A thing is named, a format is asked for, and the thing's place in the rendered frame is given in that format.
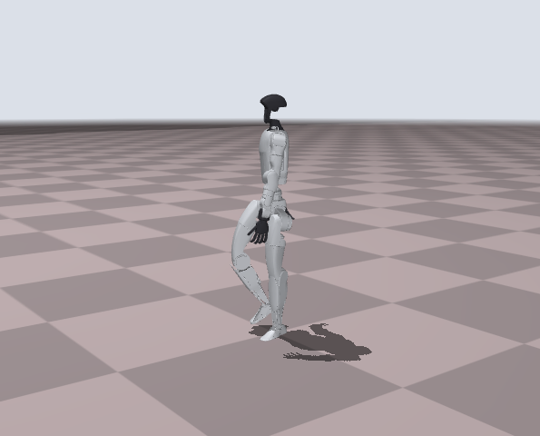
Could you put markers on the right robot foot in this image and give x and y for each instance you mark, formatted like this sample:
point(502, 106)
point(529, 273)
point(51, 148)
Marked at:
point(261, 314)

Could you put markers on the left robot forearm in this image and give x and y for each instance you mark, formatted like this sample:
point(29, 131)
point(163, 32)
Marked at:
point(269, 189)

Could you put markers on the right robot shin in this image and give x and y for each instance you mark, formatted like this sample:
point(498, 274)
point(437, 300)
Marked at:
point(252, 282)

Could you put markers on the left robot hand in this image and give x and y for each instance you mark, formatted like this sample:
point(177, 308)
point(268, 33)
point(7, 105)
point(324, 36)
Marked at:
point(260, 228)

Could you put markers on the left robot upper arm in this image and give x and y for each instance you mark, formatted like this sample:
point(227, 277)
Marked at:
point(277, 145)

